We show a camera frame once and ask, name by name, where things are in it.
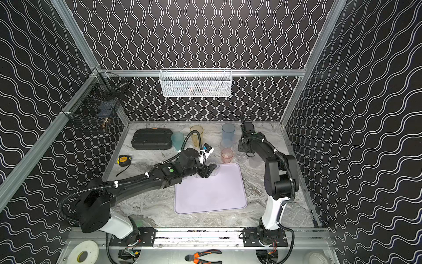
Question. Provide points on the small pink plastic cup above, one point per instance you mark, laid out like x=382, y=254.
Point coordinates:
x=227, y=155

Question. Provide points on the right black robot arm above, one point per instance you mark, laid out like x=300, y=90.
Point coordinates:
x=280, y=181

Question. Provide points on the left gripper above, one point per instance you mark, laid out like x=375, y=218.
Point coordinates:
x=204, y=169

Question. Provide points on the tall yellow plastic cup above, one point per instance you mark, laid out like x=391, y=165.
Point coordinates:
x=195, y=137

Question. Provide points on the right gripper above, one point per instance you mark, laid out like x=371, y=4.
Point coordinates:
x=240, y=146

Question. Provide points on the clear plain glass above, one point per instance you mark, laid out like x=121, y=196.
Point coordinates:
x=214, y=161

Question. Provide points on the teal textured plastic cup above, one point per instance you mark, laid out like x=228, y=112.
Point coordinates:
x=177, y=140

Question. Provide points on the white tape roll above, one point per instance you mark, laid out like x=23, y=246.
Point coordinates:
x=86, y=252

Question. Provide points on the black wire basket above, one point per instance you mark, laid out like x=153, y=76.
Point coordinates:
x=98, y=105

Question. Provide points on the white wire mesh basket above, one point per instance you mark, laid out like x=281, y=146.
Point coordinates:
x=196, y=82

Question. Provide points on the tall blue plastic cup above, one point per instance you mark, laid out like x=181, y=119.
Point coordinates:
x=228, y=131

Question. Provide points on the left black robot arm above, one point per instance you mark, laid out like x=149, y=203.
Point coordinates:
x=91, y=207

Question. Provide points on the white round object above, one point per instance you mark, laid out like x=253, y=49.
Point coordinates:
x=315, y=258

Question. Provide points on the black plastic tool case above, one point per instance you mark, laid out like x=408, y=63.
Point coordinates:
x=152, y=139

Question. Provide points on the lavender plastic tray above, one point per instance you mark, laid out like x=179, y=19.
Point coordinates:
x=224, y=191

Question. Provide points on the yellow black tape measure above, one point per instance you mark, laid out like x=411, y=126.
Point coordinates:
x=124, y=161

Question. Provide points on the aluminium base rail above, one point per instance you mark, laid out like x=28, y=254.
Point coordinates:
x=211, y=238

